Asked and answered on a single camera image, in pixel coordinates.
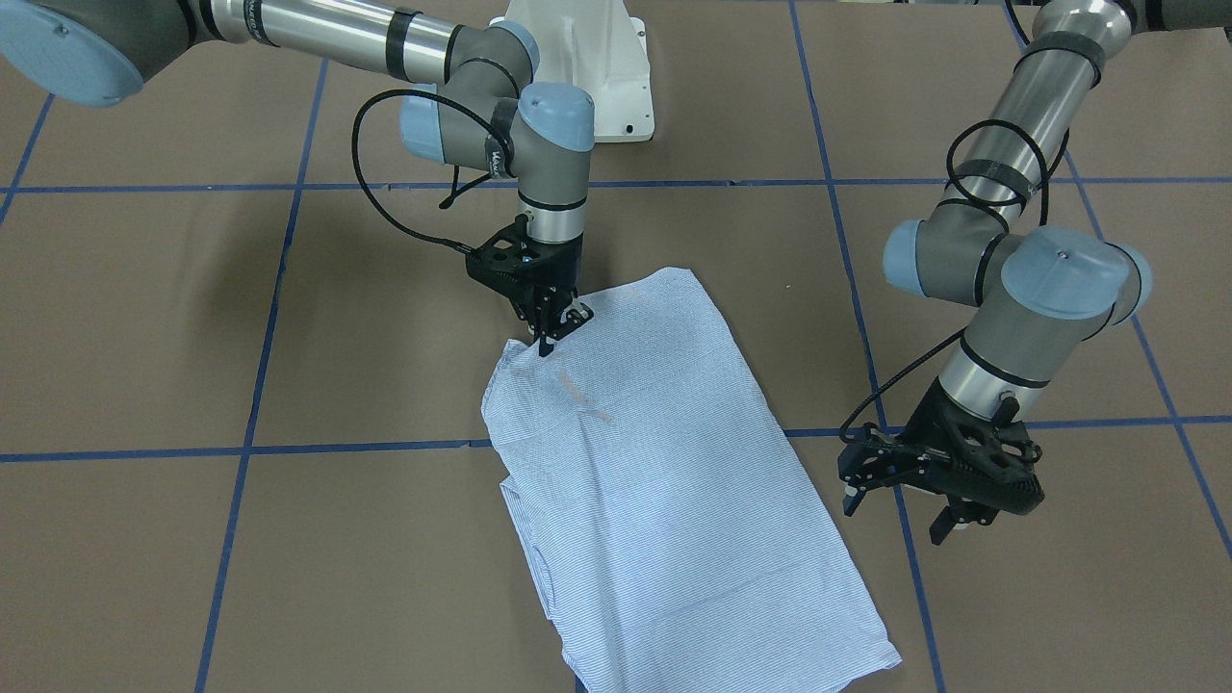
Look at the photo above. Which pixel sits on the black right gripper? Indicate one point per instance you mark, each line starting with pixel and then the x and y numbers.
pixel 564 267

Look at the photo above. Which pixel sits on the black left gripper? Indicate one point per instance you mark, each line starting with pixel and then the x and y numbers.
pixel 921 411

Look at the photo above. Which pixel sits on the light blue striped shirt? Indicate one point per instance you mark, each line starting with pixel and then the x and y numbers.
pixel 675 540

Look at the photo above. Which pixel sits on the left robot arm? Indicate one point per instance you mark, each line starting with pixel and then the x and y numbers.
pixel 1037 289

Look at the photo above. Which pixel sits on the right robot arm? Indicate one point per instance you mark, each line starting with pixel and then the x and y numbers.
pixel 470 99

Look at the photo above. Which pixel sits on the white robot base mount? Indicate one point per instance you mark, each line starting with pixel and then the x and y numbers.
pixel 598 47

